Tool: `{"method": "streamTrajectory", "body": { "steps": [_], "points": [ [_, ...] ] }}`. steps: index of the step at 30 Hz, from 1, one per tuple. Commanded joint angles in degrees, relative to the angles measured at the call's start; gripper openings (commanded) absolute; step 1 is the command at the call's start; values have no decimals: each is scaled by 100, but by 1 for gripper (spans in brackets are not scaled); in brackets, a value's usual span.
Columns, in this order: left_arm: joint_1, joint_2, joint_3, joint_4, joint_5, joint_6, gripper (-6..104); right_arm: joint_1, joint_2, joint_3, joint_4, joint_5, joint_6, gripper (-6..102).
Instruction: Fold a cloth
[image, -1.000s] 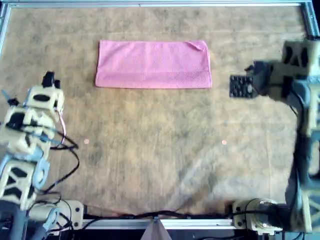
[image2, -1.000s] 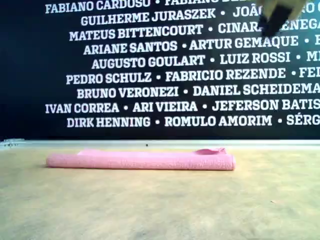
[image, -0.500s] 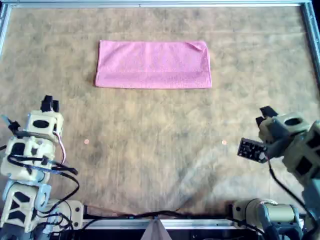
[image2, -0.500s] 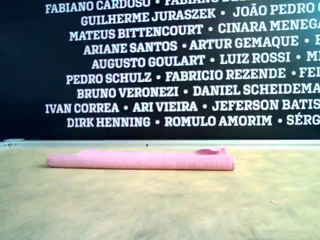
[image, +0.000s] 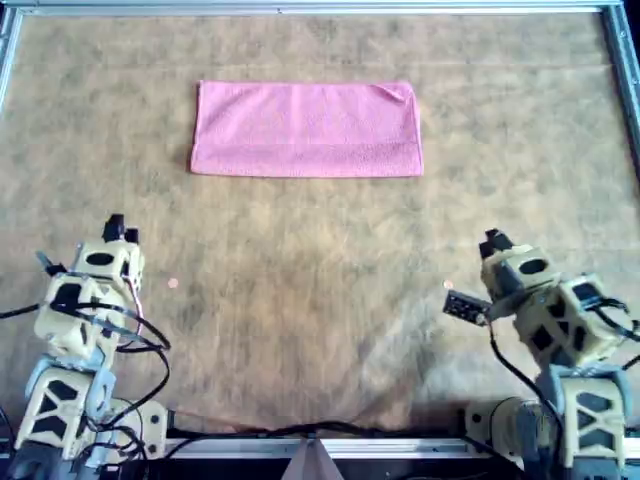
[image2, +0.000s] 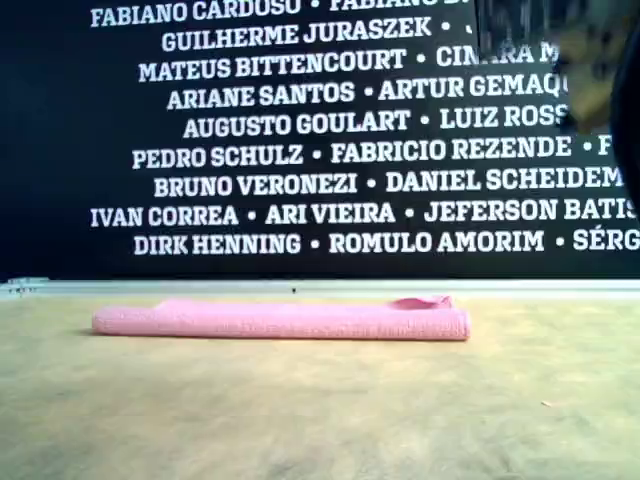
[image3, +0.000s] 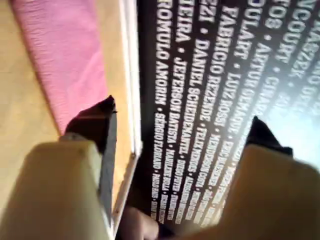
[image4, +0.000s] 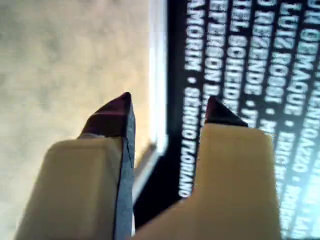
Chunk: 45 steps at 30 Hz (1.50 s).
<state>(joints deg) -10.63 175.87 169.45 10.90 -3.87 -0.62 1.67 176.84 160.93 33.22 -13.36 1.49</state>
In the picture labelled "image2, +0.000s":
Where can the right beige gripper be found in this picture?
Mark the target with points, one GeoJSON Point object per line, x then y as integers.
{"type": "Point", "coordinates": [590, 80]}

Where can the pink microfibre cloth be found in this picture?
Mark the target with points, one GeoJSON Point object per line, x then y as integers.
{"type": "Point", "coordinates": [280, 325]}

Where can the brown felt table cover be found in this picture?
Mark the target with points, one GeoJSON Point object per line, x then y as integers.
{"type": "Point", "coordinates": [300, 425]}

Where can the black banner white names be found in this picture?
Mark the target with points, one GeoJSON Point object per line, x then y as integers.
{"type": "Point", "coordinates": [75, 125]}

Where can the aluminium frame rail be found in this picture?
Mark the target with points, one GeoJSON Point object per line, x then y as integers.
{"type": "Point", "coordinates": [200, 289]}

